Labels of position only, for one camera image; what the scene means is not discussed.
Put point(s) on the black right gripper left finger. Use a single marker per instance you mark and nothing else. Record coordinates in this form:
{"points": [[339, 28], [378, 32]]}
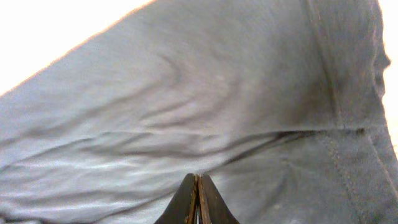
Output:
{"points": [[182, 209]]}

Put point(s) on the black t-shirt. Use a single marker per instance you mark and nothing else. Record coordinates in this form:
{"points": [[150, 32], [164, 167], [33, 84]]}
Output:
{"points": [[279, 102]]}

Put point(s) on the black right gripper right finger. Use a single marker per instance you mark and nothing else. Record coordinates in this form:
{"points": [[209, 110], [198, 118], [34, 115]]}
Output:
{"points": [[212, 209]]}

